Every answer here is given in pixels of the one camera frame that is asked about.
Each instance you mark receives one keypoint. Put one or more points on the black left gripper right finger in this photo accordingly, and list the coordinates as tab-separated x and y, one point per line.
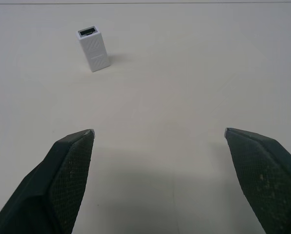
265	180

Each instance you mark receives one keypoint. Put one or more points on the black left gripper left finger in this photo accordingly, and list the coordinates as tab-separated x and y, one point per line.
50	185

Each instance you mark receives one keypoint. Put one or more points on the white Ethernet coupler block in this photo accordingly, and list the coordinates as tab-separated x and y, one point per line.
93	50

